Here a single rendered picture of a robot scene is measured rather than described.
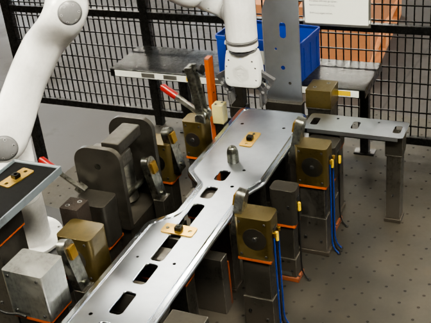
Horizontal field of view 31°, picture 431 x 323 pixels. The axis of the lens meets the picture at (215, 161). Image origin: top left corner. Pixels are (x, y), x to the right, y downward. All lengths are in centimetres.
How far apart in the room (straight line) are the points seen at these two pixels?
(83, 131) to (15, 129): 271
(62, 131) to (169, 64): 212
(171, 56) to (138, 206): 87
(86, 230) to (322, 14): 119
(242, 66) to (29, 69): 55
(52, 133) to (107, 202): 290
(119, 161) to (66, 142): 276
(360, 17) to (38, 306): 142
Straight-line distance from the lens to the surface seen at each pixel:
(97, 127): 470
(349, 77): 250
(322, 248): 223
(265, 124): 229
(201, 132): 223
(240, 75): 210
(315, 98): 236
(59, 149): 454
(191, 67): 217
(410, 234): 233
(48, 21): 188
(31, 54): 196
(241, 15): 202
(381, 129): 224
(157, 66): 270
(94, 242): 175
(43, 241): 225
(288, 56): 236
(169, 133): 208
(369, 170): 263
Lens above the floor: 204
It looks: 29 degrees down
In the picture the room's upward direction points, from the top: 6 degrees counter-clockwise
